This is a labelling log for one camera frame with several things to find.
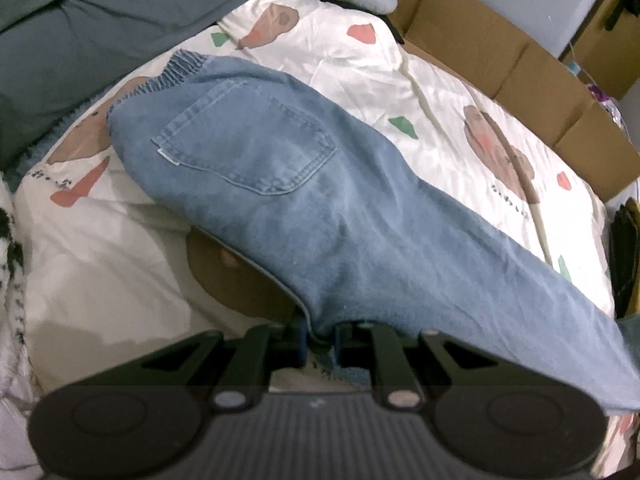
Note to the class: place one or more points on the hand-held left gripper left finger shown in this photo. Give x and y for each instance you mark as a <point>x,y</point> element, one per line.
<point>302,345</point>

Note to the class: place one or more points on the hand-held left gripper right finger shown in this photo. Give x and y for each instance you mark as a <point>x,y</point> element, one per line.
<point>339,345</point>

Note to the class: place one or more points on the blue denim pants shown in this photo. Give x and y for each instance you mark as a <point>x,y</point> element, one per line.
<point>300,210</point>

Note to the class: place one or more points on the cream printed bed sheet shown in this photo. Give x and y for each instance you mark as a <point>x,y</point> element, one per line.
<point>450,90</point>

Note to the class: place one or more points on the white fluffy spotted blanket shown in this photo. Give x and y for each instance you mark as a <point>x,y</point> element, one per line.
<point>15,310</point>

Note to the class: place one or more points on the black cloth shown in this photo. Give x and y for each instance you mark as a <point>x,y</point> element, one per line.
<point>625,260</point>

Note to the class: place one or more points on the blue fuzzy blanket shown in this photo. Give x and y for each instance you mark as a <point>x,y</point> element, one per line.
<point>37,152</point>

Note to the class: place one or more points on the cardboard box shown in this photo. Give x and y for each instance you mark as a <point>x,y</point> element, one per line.
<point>500,50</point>
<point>615,60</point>

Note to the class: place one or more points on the purple plastic bag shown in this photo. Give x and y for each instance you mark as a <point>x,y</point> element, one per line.
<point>597,94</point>

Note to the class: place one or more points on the dark grey pillow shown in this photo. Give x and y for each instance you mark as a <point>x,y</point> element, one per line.
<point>100,20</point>

